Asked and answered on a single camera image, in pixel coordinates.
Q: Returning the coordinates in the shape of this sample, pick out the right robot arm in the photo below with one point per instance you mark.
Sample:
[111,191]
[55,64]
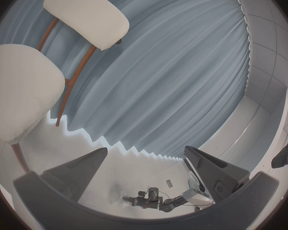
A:
[194,195]

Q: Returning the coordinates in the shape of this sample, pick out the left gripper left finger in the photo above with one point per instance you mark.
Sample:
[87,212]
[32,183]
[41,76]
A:
[86,169]

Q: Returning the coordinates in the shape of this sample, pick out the white cushioned wooden chair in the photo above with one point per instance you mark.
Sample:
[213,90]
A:
[21,92]

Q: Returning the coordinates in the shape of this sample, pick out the white paper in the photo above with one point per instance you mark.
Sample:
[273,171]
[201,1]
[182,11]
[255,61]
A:
[124,200]

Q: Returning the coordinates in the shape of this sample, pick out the pale blue curtain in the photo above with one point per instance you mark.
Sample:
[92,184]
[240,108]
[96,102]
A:
[170,68]

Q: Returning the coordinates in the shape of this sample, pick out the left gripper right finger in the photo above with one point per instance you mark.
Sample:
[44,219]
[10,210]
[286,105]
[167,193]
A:
[216,174]

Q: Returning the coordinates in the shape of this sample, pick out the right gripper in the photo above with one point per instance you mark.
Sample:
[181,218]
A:
[139,201]

